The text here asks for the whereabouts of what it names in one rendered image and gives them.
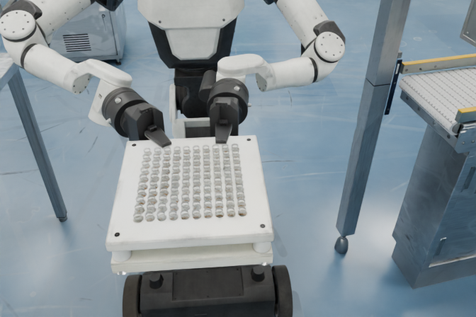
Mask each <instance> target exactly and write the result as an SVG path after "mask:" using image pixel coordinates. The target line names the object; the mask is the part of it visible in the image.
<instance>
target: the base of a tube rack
mask: <svg viewBox="0 0 476 317"><path fill-rule="evenodd" d="M272 262H273V251H272V246H271V247H270V249H269V251H268V252H266V253H258V252H256V251H255V250H254V248H253V243H238V244H227V245H215V246H192V247H180V248H158V249H146V250H132V251H131V256H130V258H129V259H128V260H126V261H124V262H117V261H115V260H114V258H113V256H112V259H111V263H110V264H111V268H112V271H113V273H118V272H146V271H158V270H180V269H191V268H202V267H224V266H235V265H256V264H262V263H272Z"/></svg>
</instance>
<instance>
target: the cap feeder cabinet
mask: <svg viewBox="0 0 476 317"><path fill-rule="evenodd" d="M17 1H18V0H17ZM126 32H127V23H126V18H125V10H124V6H123V2H122V3H121V4H120V5H119V7H117V9H116V10H115V11H109V10H108V9H106V8H104V7H103V6H102V5H100V4H98V3H97V2H94V3H93V4H92V5H90V6H89V7H88V8H86V9H85V10H83V11H82V12H81V13H79V14H78V15H77V16H75V17H74V18H73V19H71V20H70V21H68V22H67V23H65V24H64V25H63V26H62V27H61V28H59V29H57V30H56V31H55V32H54V33H53V34H52V39H51V42H50V49H52V50H54V51H56V52H57V53H59V54H60V55H62V56H63V57H65V58H67V59H69V60H71V61H73V62H82V61H86V60H88V59H96V60H105V59H116V60H117V62H116V63H115V64H116V65H121V62H119V59H122V58H123V50H124V46H125V36H126Z"/></svg>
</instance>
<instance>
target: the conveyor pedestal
mask: <svg viewBox="0 0 476 317"><path fill-rule="evenodd" d="M392 237H393V238H394V239H395V241H396V244H395V248H394V250H393V253H392V259H393V260H394V262H395V263H396V265H397V266H398V268H399V269H400V271H401V272H402V274H403V275H404V277H405V279H406V280H407V281H408V283H409V285H410V286H411V288H412V289H417V288H420V287H426V286H429V285H432V284H438V283H442V282H447V281H451V280H454V279H460V278H463V277H468V276H472V275H476V151H469V152H464V153H459V154H458V153H457V152H456V151H455V149H454V148H453V147H452V146H451V145H450V144H449V143H448V142H446V141H445V140H444V139H443V138H442V137H441V136H440V135H439V134H438V133H437V132H436V131H435V130H434V129H433V128H432V127H430V126H429V125H428V124H427V127H426V131H425V133H424V137H423V139H422V143H421V146H420V149H419V153H418V155H417V158H416V162H415V164H414V168H413V171H412V175H411V178H410V180H409V184H408V186H407V190H406V193H405V196H404V199H403V202H402V206H401V209H400V211H399V215H398V218H397V221H396V224H395V228H394V230H393V232H392Z"/></svg>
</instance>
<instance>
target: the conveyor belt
mask: <svg viewBox="0 0 476 317"><path fill-rule="evenodd" d="M399 87H400V88H401V89H402V90H403V91H404V92H405V93H406V94H407V95H408V96H409V97H410V98H411V99H412V100H414V101H415V102H416V103H417V104H418V105H419V106H420V107H421V108H423V109H424V110H425V111H426V112H427V113H428V114H429V115H430V116H431V117H432V118H433V119H435V121H437V123H438V124H440V125H441V126H442V127H443V128H444V129H445V130H446V131H447V132H449V133H450V134H451V135H458V134H455V133H454V132H452V128H453V126H454V125H455V124H457V122H456V121H455V116H456V114H457V111H458V109H461V108H470V107H475V106H476V67H468V68H462V69H451V70H445V71H435V72H429V73H423V74H412V75H407V76H404V77H403V78H402V79H401V80H400V82H399Z"/></svg>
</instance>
